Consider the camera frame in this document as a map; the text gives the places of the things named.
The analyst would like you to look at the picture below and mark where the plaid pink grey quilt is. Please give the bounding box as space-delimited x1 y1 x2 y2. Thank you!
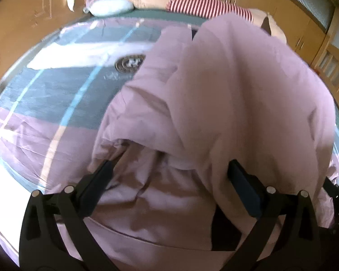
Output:
0 16 339 263

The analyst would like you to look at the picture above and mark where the white round pillow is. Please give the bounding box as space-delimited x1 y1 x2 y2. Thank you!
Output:
87 0 134 17

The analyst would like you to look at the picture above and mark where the pink jacket with black stripe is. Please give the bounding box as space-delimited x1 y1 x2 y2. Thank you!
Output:
84 14 336 270

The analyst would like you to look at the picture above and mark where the large striped plush toy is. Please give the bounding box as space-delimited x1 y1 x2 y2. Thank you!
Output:
127 0 287 43

